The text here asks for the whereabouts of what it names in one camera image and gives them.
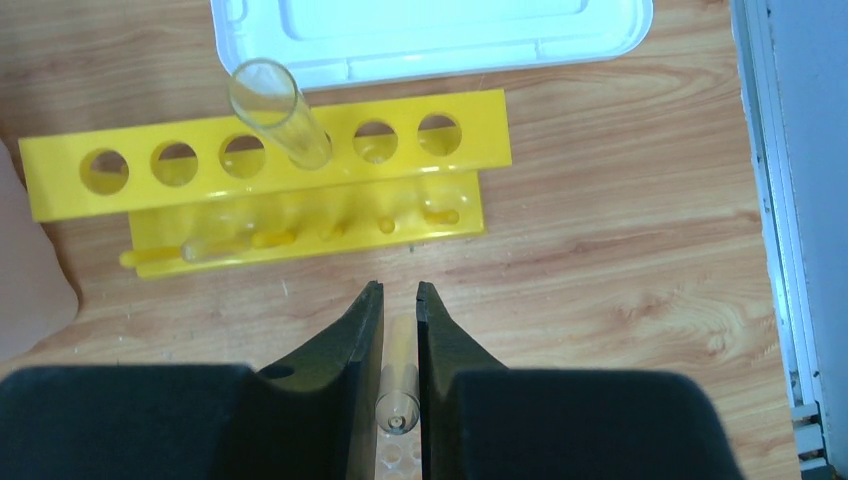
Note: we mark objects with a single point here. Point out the clear well plate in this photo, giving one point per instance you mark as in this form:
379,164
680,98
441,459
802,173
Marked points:
398,456

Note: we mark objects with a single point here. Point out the clear glass test tube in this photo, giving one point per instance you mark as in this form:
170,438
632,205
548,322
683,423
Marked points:
265,96
397,407

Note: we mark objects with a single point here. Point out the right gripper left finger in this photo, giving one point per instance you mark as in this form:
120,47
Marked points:
308,415

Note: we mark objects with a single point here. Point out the yellow test tube rack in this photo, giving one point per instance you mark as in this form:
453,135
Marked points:
404,171

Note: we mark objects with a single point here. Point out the white plastic lid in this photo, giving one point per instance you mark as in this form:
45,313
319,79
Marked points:
340,44

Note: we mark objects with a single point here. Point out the pink plastic bin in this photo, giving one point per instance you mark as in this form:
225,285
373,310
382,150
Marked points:
37,300

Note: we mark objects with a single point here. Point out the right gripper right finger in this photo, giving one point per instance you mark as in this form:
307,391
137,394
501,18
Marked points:
484,420

